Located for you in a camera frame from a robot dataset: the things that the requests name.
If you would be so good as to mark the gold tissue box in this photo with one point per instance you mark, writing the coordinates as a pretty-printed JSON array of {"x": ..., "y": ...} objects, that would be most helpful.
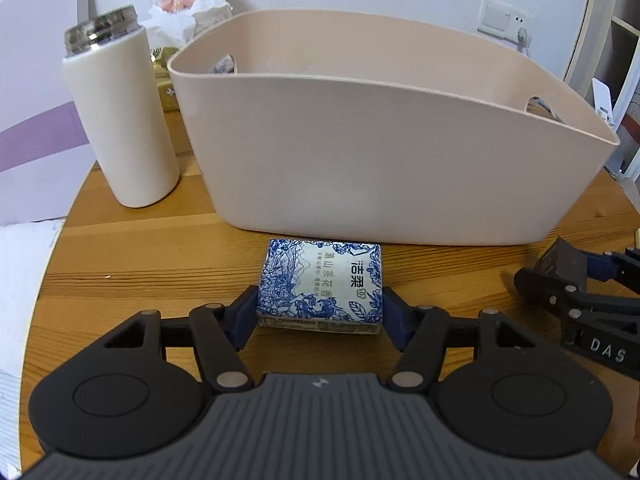
[{"x": 166, "y": 91}]

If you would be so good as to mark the blue white tissue pack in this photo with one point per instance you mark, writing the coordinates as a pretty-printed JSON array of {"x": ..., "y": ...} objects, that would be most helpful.
[{"x": 333, "y": 287}]

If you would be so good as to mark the beige plastic storage basket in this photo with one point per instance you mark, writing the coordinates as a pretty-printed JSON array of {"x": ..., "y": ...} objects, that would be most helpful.
[{"x": 350, "y": 126}]

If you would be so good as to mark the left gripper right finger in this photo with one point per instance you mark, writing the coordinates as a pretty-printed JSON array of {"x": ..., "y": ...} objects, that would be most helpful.
[{"x": 419, "y": 334}]

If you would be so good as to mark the white thermos bottle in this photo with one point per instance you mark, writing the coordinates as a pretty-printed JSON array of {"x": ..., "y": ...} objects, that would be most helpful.
[{"x": 109, "y": 72}]

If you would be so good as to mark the white bedding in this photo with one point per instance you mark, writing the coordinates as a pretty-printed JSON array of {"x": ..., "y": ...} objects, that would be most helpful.
[{"x": 26, "y": 249}]

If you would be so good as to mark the dark brown small box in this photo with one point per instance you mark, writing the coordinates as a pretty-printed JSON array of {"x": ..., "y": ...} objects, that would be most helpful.
[{"x": 564, "y": 262}]

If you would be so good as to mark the white wall switch socket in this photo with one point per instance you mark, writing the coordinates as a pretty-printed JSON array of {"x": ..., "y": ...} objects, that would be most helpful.
[{"x": 504, "y": 22}]

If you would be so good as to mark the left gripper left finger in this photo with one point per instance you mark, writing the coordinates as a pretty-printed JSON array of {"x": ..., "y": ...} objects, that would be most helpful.
[{"x": 219, "y": 334}]

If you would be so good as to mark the white shelf unit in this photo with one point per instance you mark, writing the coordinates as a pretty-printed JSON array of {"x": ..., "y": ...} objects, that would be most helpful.
[{"x": 608, "y": 49}]

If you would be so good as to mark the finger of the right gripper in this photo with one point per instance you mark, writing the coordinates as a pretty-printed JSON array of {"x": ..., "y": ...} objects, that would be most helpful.
[
  {"x": 622, "y": 267},
  {"x": 555, "y": 292}
]

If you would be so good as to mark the white phone stand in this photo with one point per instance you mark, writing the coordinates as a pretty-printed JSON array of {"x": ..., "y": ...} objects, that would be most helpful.
[{"x": 602, "y": 102}]

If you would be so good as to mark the white blue-print carton box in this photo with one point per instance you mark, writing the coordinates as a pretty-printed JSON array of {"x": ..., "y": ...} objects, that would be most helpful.
[{"x": 225, "y": 65}]

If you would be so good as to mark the lilac headboard panel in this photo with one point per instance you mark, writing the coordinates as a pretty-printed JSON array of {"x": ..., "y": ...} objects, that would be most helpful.
[{"x": 45, "y": 154}]

